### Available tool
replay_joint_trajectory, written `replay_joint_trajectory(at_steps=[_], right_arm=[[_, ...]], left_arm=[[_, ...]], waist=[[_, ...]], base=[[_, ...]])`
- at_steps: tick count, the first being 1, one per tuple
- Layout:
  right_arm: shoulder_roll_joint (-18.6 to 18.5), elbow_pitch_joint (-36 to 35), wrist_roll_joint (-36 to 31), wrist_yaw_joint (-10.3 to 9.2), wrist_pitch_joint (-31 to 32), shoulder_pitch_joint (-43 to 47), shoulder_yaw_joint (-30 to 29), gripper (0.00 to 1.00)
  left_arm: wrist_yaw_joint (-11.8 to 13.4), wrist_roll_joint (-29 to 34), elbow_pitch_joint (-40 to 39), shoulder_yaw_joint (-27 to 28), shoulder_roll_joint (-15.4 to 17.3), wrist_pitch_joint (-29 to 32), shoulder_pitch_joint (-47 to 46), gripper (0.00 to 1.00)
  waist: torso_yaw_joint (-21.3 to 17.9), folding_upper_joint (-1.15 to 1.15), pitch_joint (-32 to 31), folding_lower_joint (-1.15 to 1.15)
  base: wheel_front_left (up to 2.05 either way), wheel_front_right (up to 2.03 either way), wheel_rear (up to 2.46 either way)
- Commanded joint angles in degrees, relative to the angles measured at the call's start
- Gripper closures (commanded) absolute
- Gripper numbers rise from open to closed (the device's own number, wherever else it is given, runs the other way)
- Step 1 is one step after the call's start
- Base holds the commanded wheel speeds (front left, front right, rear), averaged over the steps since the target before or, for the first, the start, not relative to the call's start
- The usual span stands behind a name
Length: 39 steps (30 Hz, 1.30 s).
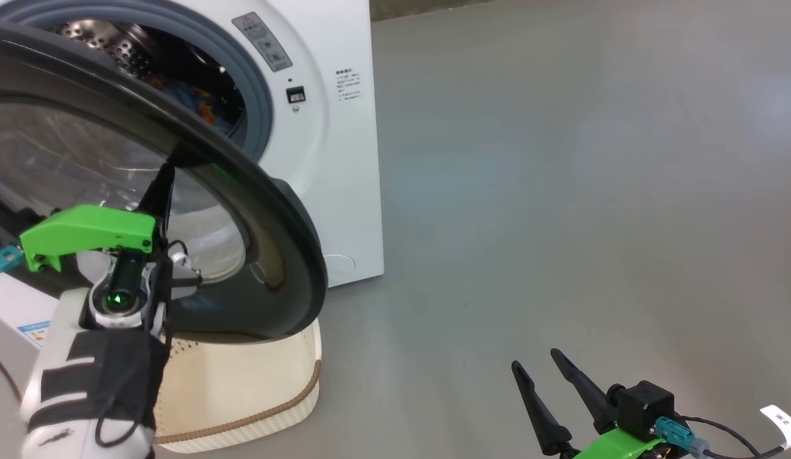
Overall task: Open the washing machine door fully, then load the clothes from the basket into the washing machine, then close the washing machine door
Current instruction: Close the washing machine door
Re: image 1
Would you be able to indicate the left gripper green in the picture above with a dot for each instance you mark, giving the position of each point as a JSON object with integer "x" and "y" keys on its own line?
{"x": 89, "y": 229}

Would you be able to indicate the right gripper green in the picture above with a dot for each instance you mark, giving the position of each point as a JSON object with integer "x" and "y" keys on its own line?
{"x": 619, "y": 446}

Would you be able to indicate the blue cartoon print shorts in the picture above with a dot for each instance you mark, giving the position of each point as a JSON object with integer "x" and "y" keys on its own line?
{"x": 207, "y": 111}

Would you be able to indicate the black round glass washer door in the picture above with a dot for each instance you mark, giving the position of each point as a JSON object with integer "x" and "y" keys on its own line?
{"x": 287, "y": 255}

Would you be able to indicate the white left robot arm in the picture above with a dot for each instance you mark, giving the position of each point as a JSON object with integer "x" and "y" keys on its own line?
{"x": 64, "y": 319}

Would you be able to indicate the stainless steel washing machine drum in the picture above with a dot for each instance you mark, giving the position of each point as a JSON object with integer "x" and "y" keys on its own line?
{"x": 108, "y": 41}

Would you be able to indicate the black door latch socket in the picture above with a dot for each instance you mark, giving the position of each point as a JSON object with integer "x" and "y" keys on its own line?
{"x": 296, "y": 95}

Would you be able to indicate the white front-load washing machine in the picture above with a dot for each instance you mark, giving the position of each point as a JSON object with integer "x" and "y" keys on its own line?
{"x": 344, "y": 191}

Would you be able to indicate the blue energy label sticker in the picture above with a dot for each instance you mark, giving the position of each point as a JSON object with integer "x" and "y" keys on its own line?
{"x": 35, "y": 333}

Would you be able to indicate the grey warning sticker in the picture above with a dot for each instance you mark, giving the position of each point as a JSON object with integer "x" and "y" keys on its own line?
{"x": 261, "y": 41}

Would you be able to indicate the round drain filter cover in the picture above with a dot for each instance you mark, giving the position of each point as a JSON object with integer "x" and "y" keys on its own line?
{"x": 341, "y": 271}

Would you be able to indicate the cream perforated laundry basket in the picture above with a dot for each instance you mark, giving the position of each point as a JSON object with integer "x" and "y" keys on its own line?
{"x": 242, "y": 382}

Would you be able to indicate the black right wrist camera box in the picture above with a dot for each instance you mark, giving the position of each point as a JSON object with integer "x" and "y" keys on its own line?
{"x": 644, "y": 408}

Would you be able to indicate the teal right camera connector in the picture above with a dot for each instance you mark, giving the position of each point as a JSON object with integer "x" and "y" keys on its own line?
{"x": 673, "y": 433}

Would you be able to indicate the teal camera connector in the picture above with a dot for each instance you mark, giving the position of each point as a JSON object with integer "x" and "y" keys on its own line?
{"x": 673, "y": 433}
{"x": 6, "y": 260}

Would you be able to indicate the teal left camera connector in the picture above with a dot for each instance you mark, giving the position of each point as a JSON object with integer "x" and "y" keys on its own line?
{"x": 6, "y": 260}

